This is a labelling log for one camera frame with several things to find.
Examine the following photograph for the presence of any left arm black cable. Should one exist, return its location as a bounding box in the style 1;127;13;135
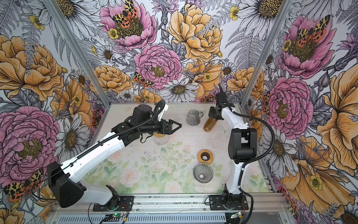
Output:
30;100;166;202

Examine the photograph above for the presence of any grey glass dripper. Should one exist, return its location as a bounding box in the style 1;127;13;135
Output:
193;163;213;183

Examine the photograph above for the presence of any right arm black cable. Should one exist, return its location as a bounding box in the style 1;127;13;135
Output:
219;85;276;224

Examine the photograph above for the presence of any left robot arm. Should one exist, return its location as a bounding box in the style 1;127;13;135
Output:
47;100;182;211

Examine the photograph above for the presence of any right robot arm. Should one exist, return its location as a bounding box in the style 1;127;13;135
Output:
208;92;257;195

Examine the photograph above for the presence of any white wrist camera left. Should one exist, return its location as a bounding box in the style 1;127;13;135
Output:
157;104;169;121

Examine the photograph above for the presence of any grey ribbed glass pitcher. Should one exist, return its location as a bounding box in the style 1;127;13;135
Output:
186;110;204;126

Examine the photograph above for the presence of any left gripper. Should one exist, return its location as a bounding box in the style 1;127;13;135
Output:
140;118;182;135

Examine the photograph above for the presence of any clear glass carafe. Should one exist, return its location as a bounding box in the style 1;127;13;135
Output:
153;135;169;145

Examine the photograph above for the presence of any corner frame post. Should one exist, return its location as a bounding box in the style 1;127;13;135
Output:
241;0;293;106
44;1;111;108

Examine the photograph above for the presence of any left corner frame post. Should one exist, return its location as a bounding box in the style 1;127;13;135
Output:
44;1;111;108

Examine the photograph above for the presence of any right corner frame post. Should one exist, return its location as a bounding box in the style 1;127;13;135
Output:
241;0;293;106

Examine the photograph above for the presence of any aluminium front rail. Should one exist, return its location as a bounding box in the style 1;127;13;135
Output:
51;192;290;216

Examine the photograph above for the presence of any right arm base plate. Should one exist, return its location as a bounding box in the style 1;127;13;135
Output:
209;194;249;211

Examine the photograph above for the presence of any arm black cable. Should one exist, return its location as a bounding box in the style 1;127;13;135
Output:
30;100;166;202
219;85;276;224

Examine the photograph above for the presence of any brown coffee filter stack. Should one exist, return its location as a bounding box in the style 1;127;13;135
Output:
203;117;217;132

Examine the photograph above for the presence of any wooden ring dripper holder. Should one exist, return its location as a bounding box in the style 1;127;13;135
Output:
197;149;213;164
153;133;166;138

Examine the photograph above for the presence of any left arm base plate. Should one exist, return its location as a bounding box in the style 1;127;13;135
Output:
92;196;134;212

